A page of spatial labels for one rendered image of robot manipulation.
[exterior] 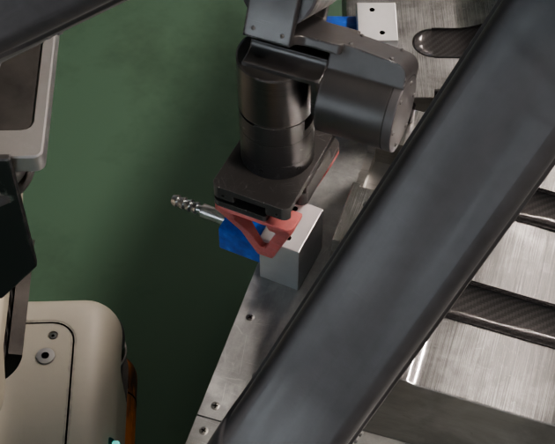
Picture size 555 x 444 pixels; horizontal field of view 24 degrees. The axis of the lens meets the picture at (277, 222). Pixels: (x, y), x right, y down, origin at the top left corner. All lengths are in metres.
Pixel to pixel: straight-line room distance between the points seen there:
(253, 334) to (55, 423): 0.62
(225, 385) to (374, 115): 0.27
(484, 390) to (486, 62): 0.46
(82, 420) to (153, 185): 0.67
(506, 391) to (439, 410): 0.05
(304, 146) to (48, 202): 1.27
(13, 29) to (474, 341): 0.49
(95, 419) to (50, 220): 0.61
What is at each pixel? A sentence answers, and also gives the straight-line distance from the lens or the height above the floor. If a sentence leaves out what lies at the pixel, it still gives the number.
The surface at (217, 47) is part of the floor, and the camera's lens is 2.42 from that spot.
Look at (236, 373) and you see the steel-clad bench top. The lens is 1.04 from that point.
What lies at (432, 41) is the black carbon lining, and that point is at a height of 0.85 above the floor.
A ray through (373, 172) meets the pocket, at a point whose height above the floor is 0.86.
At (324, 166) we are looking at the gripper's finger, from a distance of 1.01.
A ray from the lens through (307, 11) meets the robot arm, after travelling 0.88.
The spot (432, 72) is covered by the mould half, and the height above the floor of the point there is 0.86.
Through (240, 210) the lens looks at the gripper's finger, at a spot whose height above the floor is 0.91.
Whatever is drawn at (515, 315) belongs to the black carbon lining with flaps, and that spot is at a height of 0.88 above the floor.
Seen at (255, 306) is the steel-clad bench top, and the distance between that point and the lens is 1.07.
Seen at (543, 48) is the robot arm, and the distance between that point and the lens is 0.50.
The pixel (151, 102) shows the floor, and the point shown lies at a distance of 2.33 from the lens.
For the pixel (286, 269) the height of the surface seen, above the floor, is 0.83.
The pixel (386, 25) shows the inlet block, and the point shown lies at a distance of 1.18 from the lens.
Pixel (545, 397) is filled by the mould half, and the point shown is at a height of 0.88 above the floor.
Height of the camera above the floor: 1.69
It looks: 52 degrees down
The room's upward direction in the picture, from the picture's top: straight up
